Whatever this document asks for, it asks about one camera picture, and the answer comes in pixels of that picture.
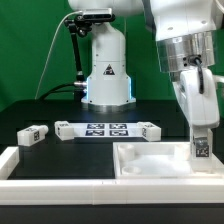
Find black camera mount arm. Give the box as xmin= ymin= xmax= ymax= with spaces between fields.
xmin=64 ymin=17 xmax=91 ymax=81

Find white base tag plate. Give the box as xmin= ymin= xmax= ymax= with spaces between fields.
xmin=71 ymin=123 xmax=141 ymax=138

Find grey camera on mount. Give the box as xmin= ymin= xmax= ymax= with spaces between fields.
xmin=82 ymin=8 xmax=112 ymax=20

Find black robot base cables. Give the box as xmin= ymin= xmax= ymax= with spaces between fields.
xmin=39 ymin=81 xmax=88 ymax=101

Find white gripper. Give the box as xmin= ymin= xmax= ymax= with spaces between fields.
xmin=173 ymin=68 xmax=220 ymax=158

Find white U-shaped fence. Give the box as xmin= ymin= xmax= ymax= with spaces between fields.
xmin=0 ymin=147 xmax=224 ymax=205

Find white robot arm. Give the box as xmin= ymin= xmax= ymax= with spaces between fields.
xmin=68 ymin=0 xmax=222 ymax=159

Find white square tabletop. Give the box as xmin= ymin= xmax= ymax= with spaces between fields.
xmin=113 ymin=142 xmax=224 ymax=179

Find white camera cable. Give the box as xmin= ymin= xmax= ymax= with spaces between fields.
xmin=34 ymin=10 xmax=84 ymax=100

